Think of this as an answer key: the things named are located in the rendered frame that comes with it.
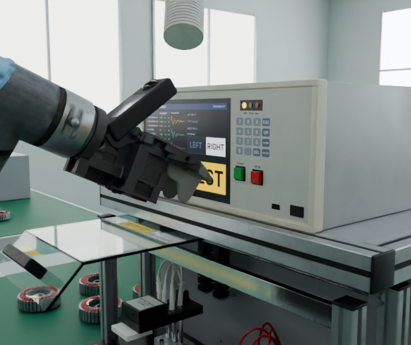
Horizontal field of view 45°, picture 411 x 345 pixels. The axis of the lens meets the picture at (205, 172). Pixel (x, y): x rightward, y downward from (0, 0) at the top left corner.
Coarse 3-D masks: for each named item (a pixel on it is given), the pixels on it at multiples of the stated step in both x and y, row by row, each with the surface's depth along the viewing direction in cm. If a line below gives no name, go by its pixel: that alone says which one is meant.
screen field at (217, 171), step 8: (208, 168) 83; (216, 168) 81; (224, 168) 79; (216, 176) 81; (224, 176) 79; (200, 184) 85; (208, 184) 83; (216, 184) 81; (224, 184) 80; (216, 192) 81; (224, 192) 80
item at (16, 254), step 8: (8, 248) 79; (16, 248) 77; (8, 256) 77; (16, 256) 75; (24, 256) 74; (24, 264) 72; (32, 264) 72; (40, 264) 73; (32, 272) 72; (40, 272) 73
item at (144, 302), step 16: (128, 304) 92; (144, 304) 92; (160, 304) 92; (176, 304) 98; (192, 304) 98; (128, 320) 91; (144, 320) 89; (160, 320) 91; (176, 320) 93; (128, 336) 88; (176, 336) 98
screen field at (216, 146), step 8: (192, 136) 85; (192, 144) 86; (200, 144) 84; (208, 144) 82; (216, 144) 80; (224, 144) 79; (192, 152) 86; (200, 152) 84; (208, 152) 82; (216, 152) 81; (224, 152) 79
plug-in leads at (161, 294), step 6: (162, 264) 97; (174, 264) 99; (168, 270) 96; (174, 270) 95; (180, 270) 98; (180, 276) 99; (180, 282) 100; (174, 288) 98; (180, 288) 95; (162, 294) 95; (174, 294) 94; (180, 294) 96; (186, 294) 100; (162, 300) 95; (174, 300) 94; (180, 300) 96; (174, 306) 94; (180, 306) 96
